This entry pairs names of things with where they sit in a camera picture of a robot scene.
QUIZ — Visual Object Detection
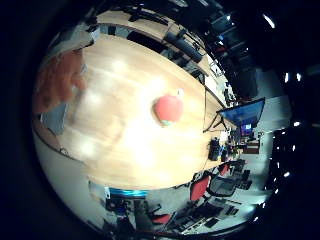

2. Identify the orange axolotl plush toy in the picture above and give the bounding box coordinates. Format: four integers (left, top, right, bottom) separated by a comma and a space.
32, 49, 88, 115

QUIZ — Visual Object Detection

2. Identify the red strawberry plush toy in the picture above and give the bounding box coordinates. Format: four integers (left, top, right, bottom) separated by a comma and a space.
152, 94, 185, 128

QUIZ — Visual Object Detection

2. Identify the black device on table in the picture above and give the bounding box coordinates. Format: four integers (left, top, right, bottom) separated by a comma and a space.
207, 137, 222, 162

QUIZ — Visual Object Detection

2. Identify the red office chair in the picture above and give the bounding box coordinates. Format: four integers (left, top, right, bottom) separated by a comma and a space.
217, 162, 232, 177
189, 174, 212, 202
150, 213, 173, 226

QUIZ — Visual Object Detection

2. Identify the blue ribbed heat sink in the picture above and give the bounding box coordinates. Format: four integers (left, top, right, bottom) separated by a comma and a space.
108, 187, 149, 199

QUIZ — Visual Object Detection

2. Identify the large flat screen monitor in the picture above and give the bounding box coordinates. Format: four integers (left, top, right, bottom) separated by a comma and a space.
218, 97, 266, 128

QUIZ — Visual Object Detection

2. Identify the black mesh office chair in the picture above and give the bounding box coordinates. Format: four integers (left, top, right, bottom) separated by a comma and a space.
207, 174, 238, 198

